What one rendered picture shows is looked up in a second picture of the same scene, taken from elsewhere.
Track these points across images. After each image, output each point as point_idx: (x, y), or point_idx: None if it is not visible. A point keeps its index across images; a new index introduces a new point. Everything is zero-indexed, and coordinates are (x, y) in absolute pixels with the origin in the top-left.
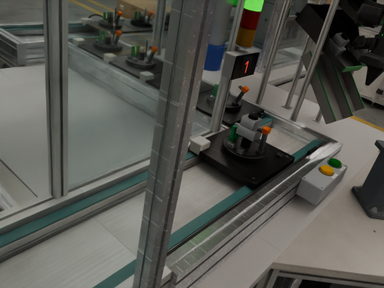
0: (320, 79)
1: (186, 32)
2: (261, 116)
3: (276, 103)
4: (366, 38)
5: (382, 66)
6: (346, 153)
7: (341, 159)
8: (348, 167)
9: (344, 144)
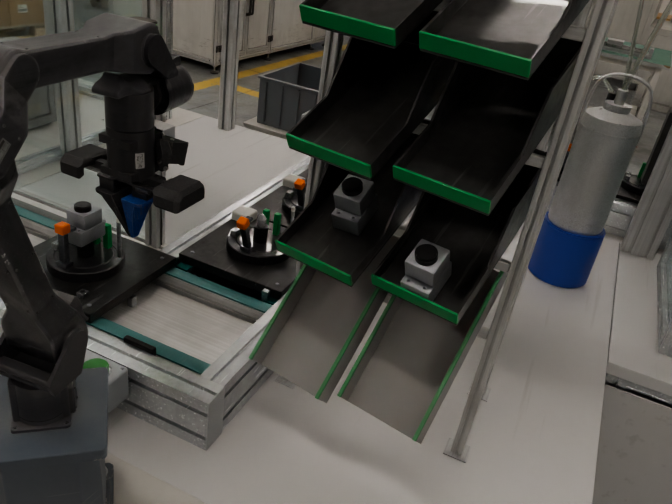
0: (303, 264)
1: None
2: (261, 294)
3: None
4: (169, 139)
5: (64, 170)
6: (296, 491)
7: (254, 474)
8: (219, 482)
9: (348, 495)
